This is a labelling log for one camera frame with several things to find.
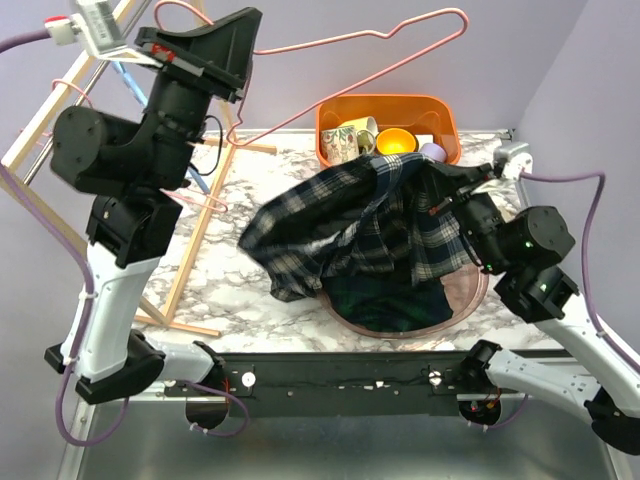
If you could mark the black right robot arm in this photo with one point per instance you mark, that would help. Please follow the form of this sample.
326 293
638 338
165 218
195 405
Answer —
525 253

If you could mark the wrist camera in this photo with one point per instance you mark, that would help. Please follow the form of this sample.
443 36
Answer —
509 163
95 26

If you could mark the transparent pink plastic tray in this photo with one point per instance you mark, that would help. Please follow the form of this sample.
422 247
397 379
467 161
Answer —
465 290

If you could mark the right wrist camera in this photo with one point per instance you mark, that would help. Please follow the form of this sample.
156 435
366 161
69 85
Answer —
509 163

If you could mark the navy white plaid skirt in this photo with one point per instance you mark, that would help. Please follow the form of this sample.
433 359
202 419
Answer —
368 216

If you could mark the dark green plaid skirt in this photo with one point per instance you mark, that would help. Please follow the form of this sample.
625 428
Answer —
388 306

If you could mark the orange plastic tub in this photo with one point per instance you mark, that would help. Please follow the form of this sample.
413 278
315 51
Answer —
418 114

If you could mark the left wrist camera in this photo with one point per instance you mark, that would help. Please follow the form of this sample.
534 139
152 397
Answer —
95 26

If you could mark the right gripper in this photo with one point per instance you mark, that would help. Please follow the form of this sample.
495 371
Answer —
465 182

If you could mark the wooden clothes rack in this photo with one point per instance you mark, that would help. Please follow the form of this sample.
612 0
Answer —
19 189

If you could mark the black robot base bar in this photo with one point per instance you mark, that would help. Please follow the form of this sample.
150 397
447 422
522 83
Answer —
351 384

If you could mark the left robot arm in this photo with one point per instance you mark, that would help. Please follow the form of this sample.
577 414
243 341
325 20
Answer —
131 169

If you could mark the yellow bowl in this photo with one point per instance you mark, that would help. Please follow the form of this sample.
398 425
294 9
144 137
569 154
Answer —
396 141

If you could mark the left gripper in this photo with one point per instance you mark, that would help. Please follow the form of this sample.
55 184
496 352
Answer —
224 45

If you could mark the pale green mug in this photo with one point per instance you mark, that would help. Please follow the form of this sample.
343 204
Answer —
366 129

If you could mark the lavender plastic cup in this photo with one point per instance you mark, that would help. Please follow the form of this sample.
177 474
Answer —
434 151

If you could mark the cat pattern ceramic mug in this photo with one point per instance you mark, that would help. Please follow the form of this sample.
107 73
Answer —
339 145

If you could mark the light blue plastic hanger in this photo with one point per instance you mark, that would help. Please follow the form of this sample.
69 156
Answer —
142 100

